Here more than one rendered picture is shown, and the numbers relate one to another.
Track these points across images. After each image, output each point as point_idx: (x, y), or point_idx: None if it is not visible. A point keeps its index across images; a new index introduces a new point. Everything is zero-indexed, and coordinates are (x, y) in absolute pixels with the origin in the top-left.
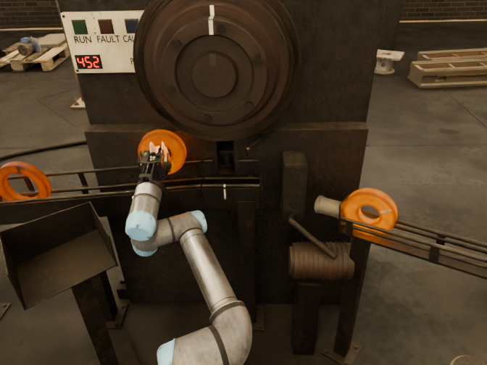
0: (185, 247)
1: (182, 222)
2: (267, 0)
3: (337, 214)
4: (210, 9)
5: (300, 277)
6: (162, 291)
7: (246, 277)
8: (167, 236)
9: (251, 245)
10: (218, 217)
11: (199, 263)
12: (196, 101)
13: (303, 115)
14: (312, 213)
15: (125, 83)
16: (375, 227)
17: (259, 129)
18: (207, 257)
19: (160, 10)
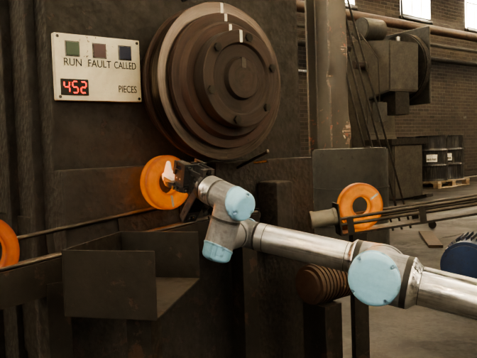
0: (269, 234)
1: (245, 221)
2: (257, 30)
3: (336, 216)
4: (229, 27)
5: (328, 291)
6: None
7: (251, 347)
8: (243, 231)
9: (255, 294)
10: (202, 280)
11: (298, 234)
12: (226, 103)
13: (259, 152)
14: (284, 258)
15: (103, 116)
16: (373, 212)
17: (255, 145)
18: (299, 231)
19: (184, 27)
